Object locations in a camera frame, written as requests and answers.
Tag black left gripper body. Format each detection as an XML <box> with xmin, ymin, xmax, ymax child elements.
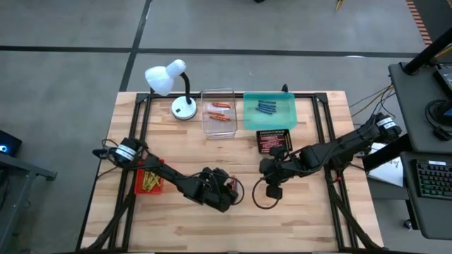
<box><xmin>196</xmin><ymin>176</ymin><xmax>240</xmax><ymax>214</ymax></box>

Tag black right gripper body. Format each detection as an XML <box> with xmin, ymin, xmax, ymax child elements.
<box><xmin>258</xmin><ymin>145</ymin><xmax>307</xmax><ymax>186</ymax></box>

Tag black plastic basket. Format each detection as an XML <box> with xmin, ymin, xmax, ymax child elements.
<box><xmin>256</xmin><ymin>128</ymin><xmax>294</xmax><ymax>155</ymax></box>

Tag teal plastic tray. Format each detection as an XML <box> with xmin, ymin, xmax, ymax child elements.
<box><xmin>242</xmin><ymin>91</ymin><xmax>299</xmax><ymax>131</ymax></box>

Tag clear plastic container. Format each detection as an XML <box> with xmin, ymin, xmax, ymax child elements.
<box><xmin>200</xmin><ymin>87</ymin><xmax>238</xmax><ymax>140</ymax></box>

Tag red plastic basket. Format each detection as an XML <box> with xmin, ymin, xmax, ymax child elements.
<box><xmin>135</xmin><ymin>158</ymin><xmax>166</xmax><ymax>195</ymax></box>

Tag white paper sheet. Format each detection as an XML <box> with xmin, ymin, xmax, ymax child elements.
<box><xmin>366</xmin><ymin>143</ymin><xmax>404</xmax><ymax>188</ymax></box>

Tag white desk lamp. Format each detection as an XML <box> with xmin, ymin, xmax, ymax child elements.
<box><xmin>144</xmin><ymin>59</ymin><xmax>198</xmax><ymax>121</ymax></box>

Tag grey desk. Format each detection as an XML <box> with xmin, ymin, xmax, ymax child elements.
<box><xmin>388</xmin><ymin>61</ymin><xmax>452</xmax><ymax>155</ymax></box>

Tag black backlit keyboard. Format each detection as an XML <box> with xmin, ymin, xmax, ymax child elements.
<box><xmin>415</xmin><ymin>159</ymin><xmax>452</xmax><ymax>201</ymax></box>

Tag grey keyboard shelf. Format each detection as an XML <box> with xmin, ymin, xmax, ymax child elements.
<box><xmin>403</xmin><ymin>151</ymin><xmax>452</xmax><ymax>241</ymax></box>

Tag black headphones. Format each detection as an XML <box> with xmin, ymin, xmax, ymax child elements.
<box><xmin>424</xmin><ymin>98</ymin><xmax>452</xmax><ymax>143</ymax></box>

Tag black pole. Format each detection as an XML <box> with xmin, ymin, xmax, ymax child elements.
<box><xmin>402</xmin><ymin>26</ymin><xmax>452</xmax><ymax>76</ymax></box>

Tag black laptop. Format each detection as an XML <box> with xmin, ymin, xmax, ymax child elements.
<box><xmin>433</xmin><ymin>62</ymin><xmax>452</xmax><ymax>100</ymax></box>

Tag grey metal cart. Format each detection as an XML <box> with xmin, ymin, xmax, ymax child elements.
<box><xmin>0</xmin><ymin>151</ymin><xmax>58</xmax><ymax>254</ymax></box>

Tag orange black striped strip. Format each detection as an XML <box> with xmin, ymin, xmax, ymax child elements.
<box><xmin>405</xmin><ymin>0</ymin><xmax>434</xmax><ymax>47</ymax></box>

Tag black device with blue light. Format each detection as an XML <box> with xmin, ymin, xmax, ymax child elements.
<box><xmin>0</xmin><ymin>129</ymin><xmax>23</xmax><ymax>158</ymax></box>

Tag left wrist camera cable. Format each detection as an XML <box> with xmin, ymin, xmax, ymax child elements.
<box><xmin>225</xmin><ymin>174</ymin><xmax>246</xmax><ymax>207</ymax></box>

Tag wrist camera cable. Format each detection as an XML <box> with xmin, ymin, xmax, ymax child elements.
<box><xmin>251</xmin><ymin>175</ymin><xmax>282</xmax><ymax>210</ymax></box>
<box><xmin>225</xmin><ymin>174</ymin><xmax>246</xmax><ymax>207</ymax></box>

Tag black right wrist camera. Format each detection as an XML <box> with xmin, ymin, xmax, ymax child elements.
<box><xmin>265</xmin><ymin>183</ymin><xmax>284</xmax><ymax>201</ymax></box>

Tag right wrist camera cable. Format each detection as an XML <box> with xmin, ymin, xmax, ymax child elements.
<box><xmin>251</xmin><ymin>175</ymin><xmax>282</xmax><ymax>210</ymax></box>

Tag black metal table frame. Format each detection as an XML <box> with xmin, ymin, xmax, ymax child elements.
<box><xmin>79</xmin><ymin>92</ymin><xmax>381</xmax><ymax>253</ymax></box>

